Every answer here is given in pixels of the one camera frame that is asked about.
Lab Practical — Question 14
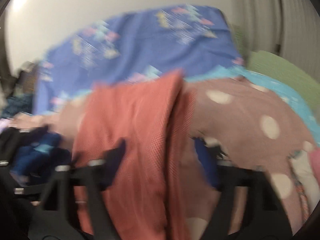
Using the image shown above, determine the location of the pink knit shirt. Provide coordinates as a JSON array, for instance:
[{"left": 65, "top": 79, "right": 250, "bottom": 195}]
[{"left": 73, "top": 71, "right": 209, "bottom": 239}]

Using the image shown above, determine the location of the navy star-patterned garment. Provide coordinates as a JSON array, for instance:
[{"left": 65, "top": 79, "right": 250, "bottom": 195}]
[{"left": 10, "top": 132, "right": 71, "bottom": 186}]

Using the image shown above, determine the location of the dark teal clothes pile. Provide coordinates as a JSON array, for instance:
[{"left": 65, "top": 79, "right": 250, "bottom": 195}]
[{"left": 1, "top": 93, "right": 34, "bottom": 119}]

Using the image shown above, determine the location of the green pillow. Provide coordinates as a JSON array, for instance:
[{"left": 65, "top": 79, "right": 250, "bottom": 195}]
[{"left": 230, "top": 24, "right": 319, "bottom": 111}]

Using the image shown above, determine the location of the mauve polka-dot bedspread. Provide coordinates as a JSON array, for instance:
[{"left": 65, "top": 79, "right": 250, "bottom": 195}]
[{"left": 49, "top": 76, "right": 320, "bottom": 235}]

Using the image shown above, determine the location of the grey window curtain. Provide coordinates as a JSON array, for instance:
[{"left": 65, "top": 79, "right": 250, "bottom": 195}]
[{"left": 229, "top": 0, "right": 319, "bottom": 80}]

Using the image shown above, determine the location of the blue tree-patterned quilt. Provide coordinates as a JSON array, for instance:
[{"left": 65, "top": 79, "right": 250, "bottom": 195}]
[{"left": 33, "top": 4, "right": 244, "bottom": 114}]

